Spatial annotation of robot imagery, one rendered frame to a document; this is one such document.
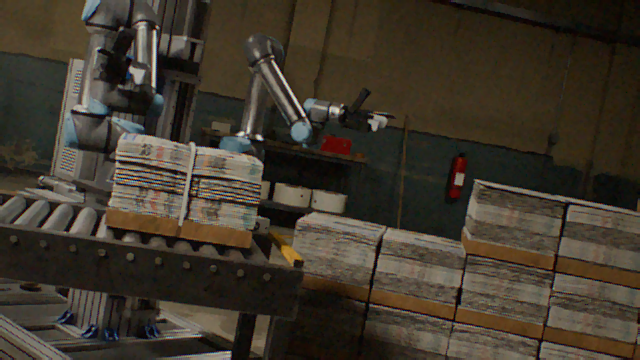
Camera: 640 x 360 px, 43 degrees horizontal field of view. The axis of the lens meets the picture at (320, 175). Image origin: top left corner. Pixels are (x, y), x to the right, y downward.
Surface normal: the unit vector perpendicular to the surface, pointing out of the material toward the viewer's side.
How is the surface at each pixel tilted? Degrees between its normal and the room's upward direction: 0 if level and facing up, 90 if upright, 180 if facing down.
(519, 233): 90
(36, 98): 90
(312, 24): 90
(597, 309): 90
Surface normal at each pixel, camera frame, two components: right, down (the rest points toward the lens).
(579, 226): -0.15, 0.03
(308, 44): 0.21, 0.10
